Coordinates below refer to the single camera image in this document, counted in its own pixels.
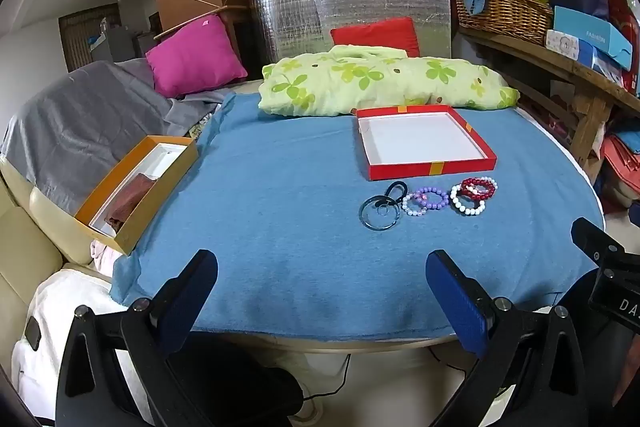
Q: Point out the small white printed box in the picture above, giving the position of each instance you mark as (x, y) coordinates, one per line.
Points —
(562, 44)

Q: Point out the wicker basket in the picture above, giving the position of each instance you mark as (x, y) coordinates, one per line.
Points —
(505, 12)

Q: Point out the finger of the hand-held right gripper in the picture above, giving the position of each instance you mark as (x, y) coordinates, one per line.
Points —
(595, 242)

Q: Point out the cream sofa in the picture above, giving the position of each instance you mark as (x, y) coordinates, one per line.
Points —
(25, 227)

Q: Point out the white towel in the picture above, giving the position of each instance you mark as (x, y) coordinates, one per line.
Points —
(60, 297)

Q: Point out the wooden bench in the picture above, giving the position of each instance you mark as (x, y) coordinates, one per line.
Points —
(575, 72)

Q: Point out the red shallow cardboard box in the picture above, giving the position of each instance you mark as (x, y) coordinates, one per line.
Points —
(425, 142)

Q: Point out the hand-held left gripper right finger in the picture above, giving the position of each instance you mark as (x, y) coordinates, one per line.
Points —
(452, 292)

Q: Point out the green floral pillow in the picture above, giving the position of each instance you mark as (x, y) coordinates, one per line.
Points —
(350, 82)

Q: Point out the silver foil insulation panel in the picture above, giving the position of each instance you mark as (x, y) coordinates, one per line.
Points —
(350, 2)

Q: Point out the orange cardboard box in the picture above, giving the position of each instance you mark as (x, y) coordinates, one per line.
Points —
(150, 202)

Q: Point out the grey blanket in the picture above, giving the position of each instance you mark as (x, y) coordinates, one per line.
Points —
(85, 127)

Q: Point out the blue flat box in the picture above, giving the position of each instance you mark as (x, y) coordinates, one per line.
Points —
(590, 37)

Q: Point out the clear glass bangle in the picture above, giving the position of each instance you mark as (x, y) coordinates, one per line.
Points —
(364, 217)

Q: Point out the red cushion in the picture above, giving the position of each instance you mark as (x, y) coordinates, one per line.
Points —
(385, 34)

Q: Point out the black bag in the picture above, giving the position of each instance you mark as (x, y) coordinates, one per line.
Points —
(240, 387)

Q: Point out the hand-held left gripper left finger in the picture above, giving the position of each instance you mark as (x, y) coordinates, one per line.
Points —
(192, 292)

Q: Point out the magenta pillow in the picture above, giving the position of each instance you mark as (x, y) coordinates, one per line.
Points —
(195, 57)

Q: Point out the blue table cloth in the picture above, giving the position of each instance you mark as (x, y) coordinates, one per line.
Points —
(280, 247)

